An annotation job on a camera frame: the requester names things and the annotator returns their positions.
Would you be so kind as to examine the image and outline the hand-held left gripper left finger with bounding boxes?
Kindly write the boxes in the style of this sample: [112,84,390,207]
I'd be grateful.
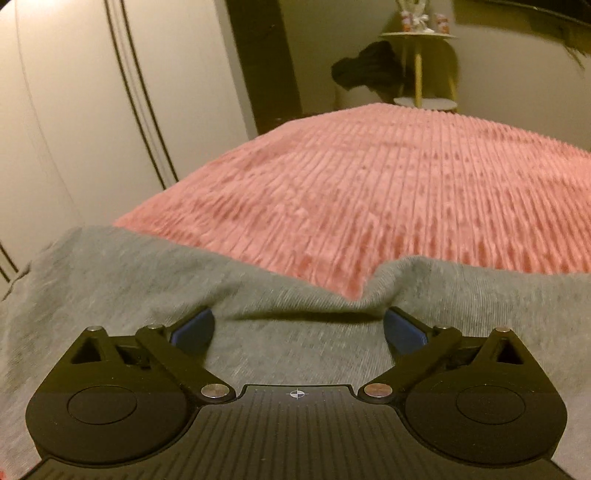
[62,309,236,402]

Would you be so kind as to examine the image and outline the black cloth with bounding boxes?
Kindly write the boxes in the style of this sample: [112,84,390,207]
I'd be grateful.
[331,41,407,91]

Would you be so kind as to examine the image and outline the pink ribbed blanket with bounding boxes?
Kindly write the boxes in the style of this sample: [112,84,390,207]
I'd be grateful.
[113,103,591,304]

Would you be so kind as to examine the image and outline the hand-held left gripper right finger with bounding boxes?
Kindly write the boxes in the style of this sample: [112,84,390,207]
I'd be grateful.
[358,306,532,401]

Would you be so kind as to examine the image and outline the grey pants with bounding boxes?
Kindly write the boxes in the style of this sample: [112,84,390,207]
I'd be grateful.
[0,225,591,480]

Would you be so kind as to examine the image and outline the small figurines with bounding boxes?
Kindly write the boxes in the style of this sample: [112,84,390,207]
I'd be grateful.
[398,0,451,34]

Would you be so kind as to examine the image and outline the white wardrobe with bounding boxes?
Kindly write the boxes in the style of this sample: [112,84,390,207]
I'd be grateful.
[0,0,252,301]

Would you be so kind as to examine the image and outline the round two-tier side table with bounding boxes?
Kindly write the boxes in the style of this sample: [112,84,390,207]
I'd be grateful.
[379,30,461,113]

